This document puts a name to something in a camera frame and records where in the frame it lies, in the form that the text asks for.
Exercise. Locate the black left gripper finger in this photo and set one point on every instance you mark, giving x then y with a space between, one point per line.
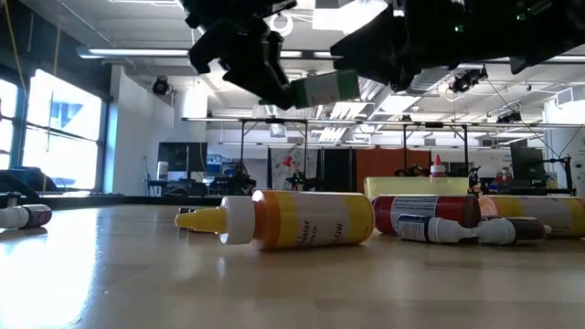
256 84
273 59

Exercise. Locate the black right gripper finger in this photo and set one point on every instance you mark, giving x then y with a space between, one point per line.
375 45
403 77

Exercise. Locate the large green food coloring bottle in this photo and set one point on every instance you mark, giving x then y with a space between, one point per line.
324 89

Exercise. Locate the large red-capped food coloring bottle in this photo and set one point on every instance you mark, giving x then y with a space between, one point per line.
438 171

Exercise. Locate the large red food coloring bottle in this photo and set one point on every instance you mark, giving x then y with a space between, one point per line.
452 208

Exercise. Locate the large yellow food coloring bottle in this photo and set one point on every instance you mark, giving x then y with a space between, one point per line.
311 219

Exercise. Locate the small blue-label dropper bottle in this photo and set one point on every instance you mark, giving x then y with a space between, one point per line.
411 228

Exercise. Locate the large orange food coloring bottle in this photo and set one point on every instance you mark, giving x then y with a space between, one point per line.
539 215

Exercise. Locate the small brown dropper bottle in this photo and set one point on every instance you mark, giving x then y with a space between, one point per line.
530 230

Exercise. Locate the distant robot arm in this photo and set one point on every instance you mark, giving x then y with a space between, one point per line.
240 180
299 178

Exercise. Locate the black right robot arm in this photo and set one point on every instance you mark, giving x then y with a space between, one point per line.
525 32

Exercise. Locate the black ceiling spotlight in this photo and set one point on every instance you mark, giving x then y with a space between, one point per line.
161 86

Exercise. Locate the orange partition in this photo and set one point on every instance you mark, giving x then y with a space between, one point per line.
388 162

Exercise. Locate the overhead LED light bar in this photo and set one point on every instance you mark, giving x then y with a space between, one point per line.
137 52

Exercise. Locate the yellow plastic bin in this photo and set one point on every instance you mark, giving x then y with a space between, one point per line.
411 187

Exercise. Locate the black partition curtain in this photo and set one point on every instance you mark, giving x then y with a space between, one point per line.
337 169

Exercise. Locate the black computer monitor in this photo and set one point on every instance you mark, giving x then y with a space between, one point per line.
525 162

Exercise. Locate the large window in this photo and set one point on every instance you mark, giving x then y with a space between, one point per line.
64 151

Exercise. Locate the silver ventilation duct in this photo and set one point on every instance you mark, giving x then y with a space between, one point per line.
425 80

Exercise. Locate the black workstation frame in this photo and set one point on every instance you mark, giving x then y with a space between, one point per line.
434 124
274 120

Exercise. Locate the black ceiling camera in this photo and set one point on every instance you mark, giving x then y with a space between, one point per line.
466 81

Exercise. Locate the black aluminium table frame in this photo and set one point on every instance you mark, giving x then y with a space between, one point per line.
137 200

